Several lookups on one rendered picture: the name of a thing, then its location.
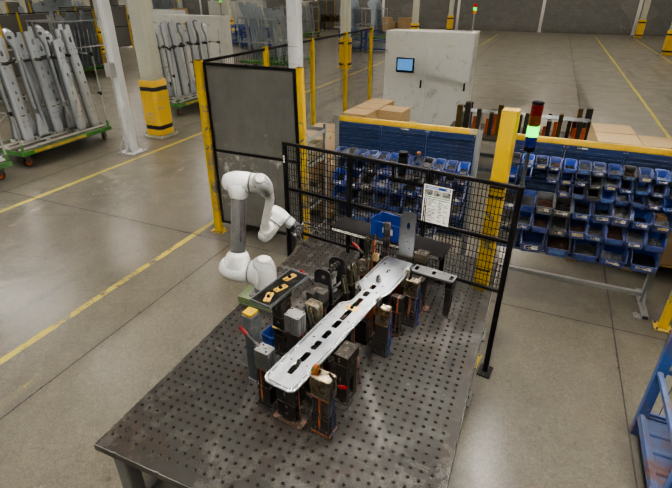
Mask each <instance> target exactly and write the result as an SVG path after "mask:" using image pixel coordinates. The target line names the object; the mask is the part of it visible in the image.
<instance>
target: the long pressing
mask: <svg viewBox="0 0 672 488"><path fill-rule="evenodd" d="M408 267H410V268H413V267H414V264H413V263H410V262H407V261H403V260H400V259H396V258H393V257H389V256H385V257H384V258H383V259H382V260H381V261H380V262H379V263H378V264H377V265H376V266H374V267H373V268H372V269H371V270H370V271H369V272H368V273H367V274H366V275H365V276H364V277H363V278H362V279H361V280H360V281H359V287H360V289H361V291H360V292H359V293H358V294H357V295H356V296H355V297H354V298H353V299H352V300H350V301H344V302H340V303H338V304H337V305H336V306H335V307H334V308H333V309H332V310H331V311H330V312H329V313H328V314H327V315H326V316H325V317H324V318H323V319H322V320H320V321H319V322H318V323H317V324H316V325H315V326H314V327H313V328H312V329H311V330H310V331H309V332H308V333H307V334H306V335H305V336H304V337H303V338H302V339H301V340H300V341H299V342H298V343H297V344H296V345H295V346H294V347H292V348H291V349H290V350H289V351H288V352H287V353H286V354H285V355H284V356H283V357H282V358H281V359H280V360H279V361H278V362H277V363H276V364H275V365H274V366H273V367H272V368H271V369H270V370H269V371H268V372H267V373H266V374H265V376H264V378H265V381H266V382H267V383H269V384H271V385H273V386H275V387H277V388H279V389H281V390H283V391H285V392H287V393H294V392H296V391H297V390H298V389H299V388H300V387H301V386H302V385H303V384H304V383H305V382H306V381H307V380H308V378H309V377H310V376H311V372H312V370H311V369H312V366H313V365H314V364H315V363H318V364H320V365H321V364H322V363H323V362H324V361H325V360H326V359H327V358H328V356H329V355H330V354H331V353H332V352H333V351H334V350H335V349H336V348H337V347H338V346H339V344H340V343H341V342H342V341H343V340H344V339H345V338H346V337H347V336H348V335H349V333H350V332H351V331H352V330H353V329H354V328H355V327H356V326H357V325H358V324H359V322H360V321H361V320H362V319H363V318H364V317H365V316H366V315H367V314H368V313H369V312H370V310H371V309H372V308H373V307H374V306H375V303H376V302H375V300H376V298H377V297H378V296H379V295H380V296H382V297H385V296H388V295H390V294H391V293H392V292H393V291H394V289H395V288H396V287H397V286H398V285H399V284H400V283H401V282H402V281H403V279H404V277H405V274H406V273H405V271H406V270H407V269H408ZM389 269H390V271H389ZM402 269H403V270H402ZM387 270H388V273H386V272H387ZM378 274H379V275H381V282H380V283H378V282H376V276H377V275H378ZM372 285H375V286H376V287H375V288H374V289H370V287H371V286H372ZM382 286H383V287H382ZM365 292H370V294H369V295H368V296H363V294H364V293H365ZM376 292H377V293H376ZM359 298H361V299H363V301H362V302H361V303H360V304H359V305H358V306H357V308H359V310H358V311H357V312H355V311H352V310H351V311H352V312H351V313H350V314H349V315H348V316H347V317H346V318H345V320H341V319H340V317H341V316H342V315H343V314H344V313H345V312H346V311H347V310H349V309H346V308H344V307H345V306H346V305H347V304H349V305H353V304H354V303H355V302H356V301H357V300H358V299H359ZM334 316H335V317H334ZM337 321H341V322H342V323H341V324H340V325H339V326H338V327H337V328H332V326H333V325H334V324H335V323H336V322H337ZM348 322H349V323H348ZM327 331H331V332H332V333H331V334H330V335H329V336H328V337H327V338H326V339H324V338H322V336H323V335H324V334H325V333H326V332H327ZM313 336H315V337H313ZM317 341H320V342H322V343H321V344H320V345H319V346H318V347H317V348H316V349H315V350H313V349H311V347H312V346H313V345H314V344H315V343H316V342H317ZM306 352H308V353H310V354H311V355H310V356H309V357H308V358H307V359H306V360H305V361H301V364H297V359H298V358H299V359H300V358H301V357H302V356H303V355H304V354H305V353H306ZM291 359H292V360H291ZM294 364H297V365H299V367H298V368H297V369H296V370H295V371H294V372H293V373H292V374H289V373H287V371H288V370H289V369H290V368H291V367H292V366H293V365H294ZM306 366H307V367H306Z"/></svg>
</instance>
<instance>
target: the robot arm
mask: <svg viewBox="0 0 672 488"><path fill-rule="evenodd" d="M221 183H222V186H223V188H224V189H225V190H227V191H228V194H229V197H230V198H231V247H230V250H229V251H228V253H227V254H226V257H224V258H223V259H222V260H221V261H220V263H219V272H220V273H221V275H222V276H224V277H225V278H228V279H230V280H234V281H240V282H249V283H251V284H253V285H254V289H253V290H252V292H251V293H249V297H252V296H254V295H255V294H256V293H258V292H259V291H260V290H262V289H263V288H264V287H266V286H267V285H269V284H270V283H271V282H273V281H274V280H275V279H277V275H276V267H275V264H274V261H273V260H272V258H271V257H269V256H267V255H261V256H257V257H256V258H255V259H254V260H250V257H249V254H248V252H247V251H246V250H245V242H246V200H247V198H248V196H249V193H256V194H260V195H261V196H263V197H264V198H265V206H264V211H263V215H262V221H261V225H260V231H259V232H258V238H259V239H260V240H262V241H263V242H267V241H269V240H270V239H271V238H272V237H273V236H274V235H275V234H276V232H277V231H278V229H279V227H280V226H281V225H282V224H283V225H284V226H286V227H287V228H288V229H289V228H290V229H291V230H293V231H294V232H295V234H294V235H293V236H294V237H295V239H296V241H297V243H298V245H299V246H300V245H303V246H304V247H306V246H307V247H308V248H311V247H309V246H308V245H306V244H305V243H304V242H302V238H301V233H302V232H303V231H304V229H307V228H313V229H314V230H315V231H316V232H318V233H319V234H321V233H320V232H319V231H317V230H318V229H317V228H315V224H312V223H306V222H304V221H303V222H302V224H300V223H298V222H297V221H295V220H296V219H294V218H293V217H292V216H290V215H289V214H288V212H286V211H285V210H284V209H282V208H281V207H279V206H276V205H274V189H273V185H272V182H271V181H270V179H269V178H268V177H267V176H266V175H265V174H263V173H250V172H245V171H232V172H228V173H226V174H224V175H223V177H222V181H221ZM270 216H271V217H270ZM303 224H307V225H313V226H312V227H303ZM296 234H298V235H299V238H300V242H301V243H300V242H299V240H298V238H297V237H296Z"/></svg>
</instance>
